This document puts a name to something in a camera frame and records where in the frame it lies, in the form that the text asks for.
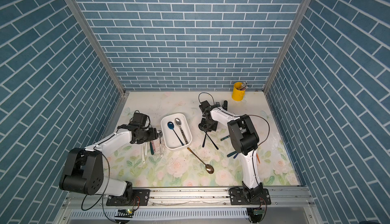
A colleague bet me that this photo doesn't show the black purple spoon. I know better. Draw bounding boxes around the black purple spoon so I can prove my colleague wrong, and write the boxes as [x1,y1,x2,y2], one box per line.
[201,130,219,150]

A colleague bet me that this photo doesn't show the blue metal spoon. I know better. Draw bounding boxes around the blue metal spoon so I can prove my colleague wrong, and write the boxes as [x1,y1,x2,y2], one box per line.
[167,121,184,146]

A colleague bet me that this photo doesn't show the silver spoon marbled handle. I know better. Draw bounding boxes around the silver spoon marbled handle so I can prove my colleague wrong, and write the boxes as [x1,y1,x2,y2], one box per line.
[175,118,188,144]

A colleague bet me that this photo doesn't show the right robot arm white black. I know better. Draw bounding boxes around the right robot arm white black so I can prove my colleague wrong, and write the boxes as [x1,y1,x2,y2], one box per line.
[199,101,263,199]

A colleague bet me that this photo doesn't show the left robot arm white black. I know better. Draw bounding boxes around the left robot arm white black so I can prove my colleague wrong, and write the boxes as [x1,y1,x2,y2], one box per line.
[59,124,158,202]

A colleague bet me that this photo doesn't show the white plastic spoon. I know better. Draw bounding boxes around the white plastic spoon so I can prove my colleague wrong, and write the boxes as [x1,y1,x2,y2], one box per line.
[141,143,147,164]

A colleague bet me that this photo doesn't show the white plastic storage box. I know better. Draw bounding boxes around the white plastic storage box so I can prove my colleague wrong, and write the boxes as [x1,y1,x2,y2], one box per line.
[160,113,193,151]

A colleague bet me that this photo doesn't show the gold long spoon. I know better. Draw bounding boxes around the gold long spoon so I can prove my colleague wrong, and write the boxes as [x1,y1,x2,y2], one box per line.
[187,147,214,174]

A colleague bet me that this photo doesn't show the black stapler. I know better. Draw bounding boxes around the black stapler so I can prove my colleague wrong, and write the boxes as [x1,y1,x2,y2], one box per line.
[222,101,228,111]

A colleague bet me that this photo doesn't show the yellow pen cup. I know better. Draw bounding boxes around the yellow pen cup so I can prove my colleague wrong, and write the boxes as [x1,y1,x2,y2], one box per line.
[232,82,245,102]

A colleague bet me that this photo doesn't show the pens in cup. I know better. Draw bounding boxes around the pens in cup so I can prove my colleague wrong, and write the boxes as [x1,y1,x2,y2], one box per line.
[239,82,248,91]

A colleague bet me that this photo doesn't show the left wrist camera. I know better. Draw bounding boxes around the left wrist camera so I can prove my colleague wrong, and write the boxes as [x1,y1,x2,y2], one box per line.
[131,112,150,128]

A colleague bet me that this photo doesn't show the silver spoon clear handle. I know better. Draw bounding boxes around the silver spoon clear handle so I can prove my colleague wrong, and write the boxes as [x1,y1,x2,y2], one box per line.
[157,130,165,157]

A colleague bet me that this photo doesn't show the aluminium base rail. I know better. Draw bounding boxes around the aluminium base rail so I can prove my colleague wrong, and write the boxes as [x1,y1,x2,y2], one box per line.
[60,186,321,209]

